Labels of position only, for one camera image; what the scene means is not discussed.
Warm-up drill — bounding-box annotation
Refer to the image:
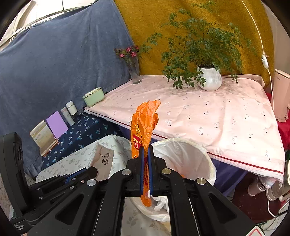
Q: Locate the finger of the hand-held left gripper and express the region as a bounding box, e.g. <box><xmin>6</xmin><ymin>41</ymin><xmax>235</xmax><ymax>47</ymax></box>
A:
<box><xmin>24</xmin><ymin>180</ymin><xmax>89</xmax><ymax>225</ymax></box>
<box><xmin>28</xmin><ymin>167</ymin><xmax>98</xmax><ymax>196</ymax></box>

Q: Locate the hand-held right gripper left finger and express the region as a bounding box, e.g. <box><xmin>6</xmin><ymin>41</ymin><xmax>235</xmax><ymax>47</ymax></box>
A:
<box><xmin>27</xmin><ymin>146</ymin><xmax>145</xmax><ymax>236</ymax></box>

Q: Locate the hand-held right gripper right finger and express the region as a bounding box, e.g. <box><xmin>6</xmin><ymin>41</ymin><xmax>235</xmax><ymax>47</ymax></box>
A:
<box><xmin>148</xmin><ymin>145</ymin><xmax>256</xmax><ymax>236</ymax></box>

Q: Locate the white tissue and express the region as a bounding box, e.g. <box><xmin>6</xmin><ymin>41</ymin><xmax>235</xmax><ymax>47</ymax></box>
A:
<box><xmin>151</xmin><ymin>195</ymin><xmax>169</xmax><ymax>212</ymax></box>

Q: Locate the brown paper bag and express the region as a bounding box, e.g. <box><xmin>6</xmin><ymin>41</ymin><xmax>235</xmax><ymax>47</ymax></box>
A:
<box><xmin>89</xmin><ymin>144</ymin><xmax>127</xmax><ymax>182</ymax></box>

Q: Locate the bin with white plastic liner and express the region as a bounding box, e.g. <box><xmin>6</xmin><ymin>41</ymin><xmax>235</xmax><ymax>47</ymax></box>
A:
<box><xmin>131</xmin><ymin>137</ymin><xmax>217</xmax><ymax>221</ymax></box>

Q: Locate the orange plastic wrapper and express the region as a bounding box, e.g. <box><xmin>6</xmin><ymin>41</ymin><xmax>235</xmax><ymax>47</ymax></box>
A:
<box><xmin>131</xmin><ymin>100</ymin><xmax>161</xmax><ymax>207</ymax></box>

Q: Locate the grey floral cloth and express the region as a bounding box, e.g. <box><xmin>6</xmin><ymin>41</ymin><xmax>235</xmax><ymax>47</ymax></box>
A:
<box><xmin>35</xmin><ymin>134</ymin><xmax>173</xmax><ymax>236</ymax></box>

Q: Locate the wooden stand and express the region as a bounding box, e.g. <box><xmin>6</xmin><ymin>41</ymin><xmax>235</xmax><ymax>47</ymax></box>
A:
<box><xmin>41</xmin><ymin>138</ymin><xmax>59</xmax><ymax>157</ymax></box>

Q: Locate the navy floral cloth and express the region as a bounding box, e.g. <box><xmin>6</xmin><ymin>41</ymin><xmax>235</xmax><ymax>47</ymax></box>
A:
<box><xmin>41</xmin><ymin>112</ymin><xmax>123</xmax><ymax>172</ymax></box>

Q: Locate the beige gift box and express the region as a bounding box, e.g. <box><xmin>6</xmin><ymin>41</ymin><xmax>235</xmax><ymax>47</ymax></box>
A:
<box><xmin>30</xmin><ymin>120</ymin><xmax>55</xmax><ymax>149</ymax></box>

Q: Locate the purple card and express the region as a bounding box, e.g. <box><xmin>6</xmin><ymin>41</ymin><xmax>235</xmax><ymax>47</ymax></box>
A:
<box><xmin>46</xmin><ymin>111</ymin><xmax>68</xmax><ymax>139</ymax></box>

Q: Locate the white cosmetic tube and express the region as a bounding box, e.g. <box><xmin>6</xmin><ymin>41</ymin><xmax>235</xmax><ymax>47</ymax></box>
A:
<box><xmin>60</xmin><ymin>107</ymin><xmax>75</xmax><ymax>126</ymax></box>

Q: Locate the purple bed skirt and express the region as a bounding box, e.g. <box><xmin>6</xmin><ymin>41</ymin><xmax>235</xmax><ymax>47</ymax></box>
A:
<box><xmin>118</xmin><ymin>124</ymin><xmax>248</xmax><ymax>197</ymax></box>

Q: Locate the pink printed bedsheet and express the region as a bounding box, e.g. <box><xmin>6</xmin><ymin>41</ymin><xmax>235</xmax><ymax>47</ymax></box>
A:
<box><xmin>84</xmin><ymin>74</ymin><xmax>285</xmax><ymax>182</ymax></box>

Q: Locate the pale green box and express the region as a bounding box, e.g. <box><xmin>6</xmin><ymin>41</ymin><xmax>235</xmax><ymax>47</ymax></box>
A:
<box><xmin>82</xmin><ymin>87</ymin><xmax>105</xmax><ymax>107</ymax></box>

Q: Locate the glass vase with pink flowers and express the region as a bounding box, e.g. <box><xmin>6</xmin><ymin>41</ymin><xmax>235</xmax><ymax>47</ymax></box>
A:
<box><xmin>114</xmin><ymin>45</ymin><xmax>143</xmax><ymax>85</ymax></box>

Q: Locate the dark red mat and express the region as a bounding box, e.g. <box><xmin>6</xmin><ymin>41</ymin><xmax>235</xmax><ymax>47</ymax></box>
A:
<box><xmin>231</xmin><ymin>179</ymin><xmax>283</xmax><ymax>223</ymax></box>

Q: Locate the pink thermos cup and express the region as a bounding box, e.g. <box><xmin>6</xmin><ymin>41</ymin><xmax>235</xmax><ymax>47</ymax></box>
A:
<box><xmin>247</xmin><ymin>177</ymin><xmax>266</xmax><ymax>197</ymax></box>

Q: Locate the green plant in white pot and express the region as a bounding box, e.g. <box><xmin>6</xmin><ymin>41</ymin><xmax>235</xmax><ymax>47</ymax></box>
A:
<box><xmin>138</xmin><ymin>2</ymin><xmax>256</xmax><ymax>91</ymax></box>

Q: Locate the blue curtain cloth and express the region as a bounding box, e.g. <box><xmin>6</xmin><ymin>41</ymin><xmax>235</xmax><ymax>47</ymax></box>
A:
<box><xmin>0</xmin><ymin>0</ymin><xmax>140</xmax><ymax>177</ymax></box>

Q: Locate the silver thermos cup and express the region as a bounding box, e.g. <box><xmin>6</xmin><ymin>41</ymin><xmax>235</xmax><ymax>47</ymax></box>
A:
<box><xmin>266</xmin><ymin>182</ymin><xmax>286</xmax><ymax>200</ymax></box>

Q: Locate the red cloth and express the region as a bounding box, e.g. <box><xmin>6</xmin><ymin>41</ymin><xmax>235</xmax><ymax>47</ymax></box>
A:
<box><xmin>266</xmin><ymin>93</ymin><xmax>290</xmax><ymax>150</ymax></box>

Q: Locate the mustard yellow curtain cloth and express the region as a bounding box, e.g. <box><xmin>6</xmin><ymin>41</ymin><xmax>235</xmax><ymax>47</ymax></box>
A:
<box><xmin>113</xmin><ymin>0</ymin><xmax>274</xmax><ymax>88</ymax></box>

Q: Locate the metal curtain rod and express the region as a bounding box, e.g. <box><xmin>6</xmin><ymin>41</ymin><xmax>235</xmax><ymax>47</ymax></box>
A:
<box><xmin>0</xmin><ymin>2</ymin><xmax>100</xmax><ymax>43</ymax></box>

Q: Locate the white power cable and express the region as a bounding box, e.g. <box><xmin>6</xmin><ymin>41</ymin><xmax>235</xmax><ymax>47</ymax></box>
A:
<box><xmin>267</xmin><ymin>197</ymin><xmax>286</xmax><ymax>218</ymax></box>

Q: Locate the white cable with switch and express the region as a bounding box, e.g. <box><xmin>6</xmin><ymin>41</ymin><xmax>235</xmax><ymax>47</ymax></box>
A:
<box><xmin>241</xmin><ymin>0</ymin><xmax>276</xmax><ymax>114</ymax></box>

